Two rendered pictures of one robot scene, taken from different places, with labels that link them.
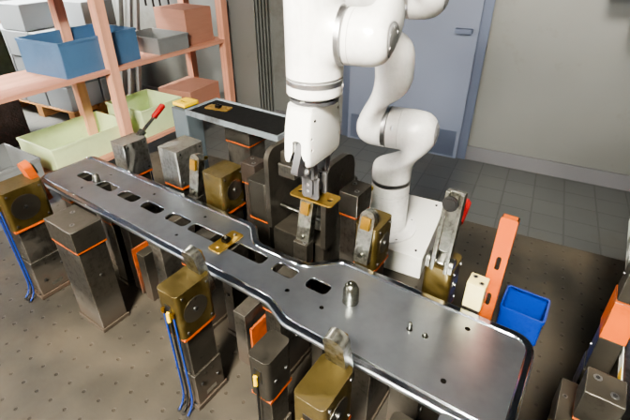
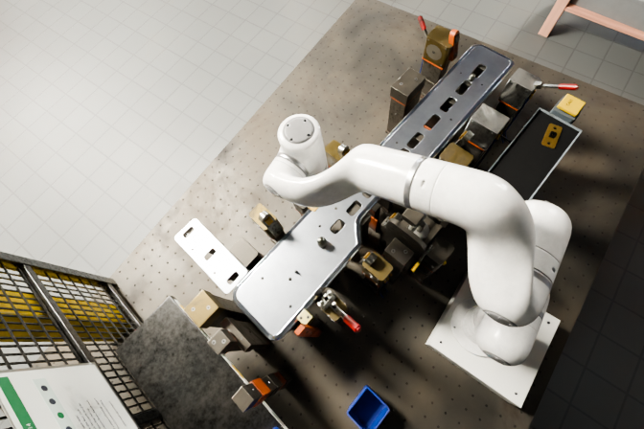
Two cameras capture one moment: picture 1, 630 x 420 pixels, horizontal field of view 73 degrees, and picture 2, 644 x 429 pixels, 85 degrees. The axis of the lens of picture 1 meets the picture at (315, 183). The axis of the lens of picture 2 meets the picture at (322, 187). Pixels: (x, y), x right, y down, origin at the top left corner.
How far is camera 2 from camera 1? 1.00 m
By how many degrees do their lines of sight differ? 71
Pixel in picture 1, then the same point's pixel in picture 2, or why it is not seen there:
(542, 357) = (338, 408)
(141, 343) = not seen: hidden behind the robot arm
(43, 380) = (356, 114)
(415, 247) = (446, 344)
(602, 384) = (219, 340)
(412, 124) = (492, 325)
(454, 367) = (267, 286)
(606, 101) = not seen: outside the picture
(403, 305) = (313, 274)
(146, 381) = not seen: hidden behind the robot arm
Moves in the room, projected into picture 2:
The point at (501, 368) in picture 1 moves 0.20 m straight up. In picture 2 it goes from (262, 312) to (242, 306)
